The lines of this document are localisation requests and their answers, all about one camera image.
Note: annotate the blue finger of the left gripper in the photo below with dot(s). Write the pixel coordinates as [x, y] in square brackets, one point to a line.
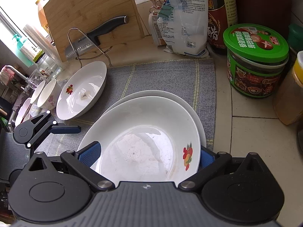
[63, 129]

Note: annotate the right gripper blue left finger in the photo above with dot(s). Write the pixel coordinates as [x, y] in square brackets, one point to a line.
[89, 154]

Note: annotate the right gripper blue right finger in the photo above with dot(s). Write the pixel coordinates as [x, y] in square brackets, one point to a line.
[207, 157]

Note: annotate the white floral bowl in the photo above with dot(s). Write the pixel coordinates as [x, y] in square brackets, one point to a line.
[22, 112]

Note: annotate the pink floral bowl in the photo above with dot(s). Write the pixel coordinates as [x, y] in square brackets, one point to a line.
[49, 96]

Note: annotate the white stained plate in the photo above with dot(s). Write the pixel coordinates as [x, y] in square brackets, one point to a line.
[82, 91]

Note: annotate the white fruit plate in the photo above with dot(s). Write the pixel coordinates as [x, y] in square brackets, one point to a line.
[142, 140]
[175, 101]

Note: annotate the clear glass mug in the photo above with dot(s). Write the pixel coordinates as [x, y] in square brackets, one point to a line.
[35, 79]

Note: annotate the glass jar yellow green lid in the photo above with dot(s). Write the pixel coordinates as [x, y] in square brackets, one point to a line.
[46, 65]

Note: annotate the pink cloth on faucet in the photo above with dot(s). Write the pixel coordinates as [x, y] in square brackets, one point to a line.
[7, 74]

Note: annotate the grey blue checked dish mat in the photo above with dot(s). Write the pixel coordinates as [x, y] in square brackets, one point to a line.
[191, 79]

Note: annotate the yellow lid spice jar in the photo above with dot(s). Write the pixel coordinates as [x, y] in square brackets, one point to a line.
[287, 102]

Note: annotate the green soap pump bottle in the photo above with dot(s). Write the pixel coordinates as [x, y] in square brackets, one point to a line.
[24, 50]

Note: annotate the green lid sauce jar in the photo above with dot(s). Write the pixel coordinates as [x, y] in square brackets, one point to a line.
[256, 57]

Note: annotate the bamboo cutting board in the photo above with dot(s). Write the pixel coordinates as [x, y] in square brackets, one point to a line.
[86, 15]

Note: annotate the orange cooking wine jug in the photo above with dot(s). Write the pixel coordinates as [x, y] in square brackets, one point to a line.
[41, 15]

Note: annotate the red white clipped bag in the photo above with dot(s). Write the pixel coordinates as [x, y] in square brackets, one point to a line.
[155, 31]

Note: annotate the white blue seasoning bag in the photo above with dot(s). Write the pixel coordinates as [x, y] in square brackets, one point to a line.
[183, 26]

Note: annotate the small green lid jar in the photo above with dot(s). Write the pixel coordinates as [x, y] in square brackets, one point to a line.
[295, 38]

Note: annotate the dark soy sauce bottle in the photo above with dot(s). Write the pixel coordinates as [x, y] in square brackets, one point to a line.
[221, 15]

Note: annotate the black handled kitchen knife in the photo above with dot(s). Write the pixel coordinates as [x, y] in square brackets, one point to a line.
[107, 27]

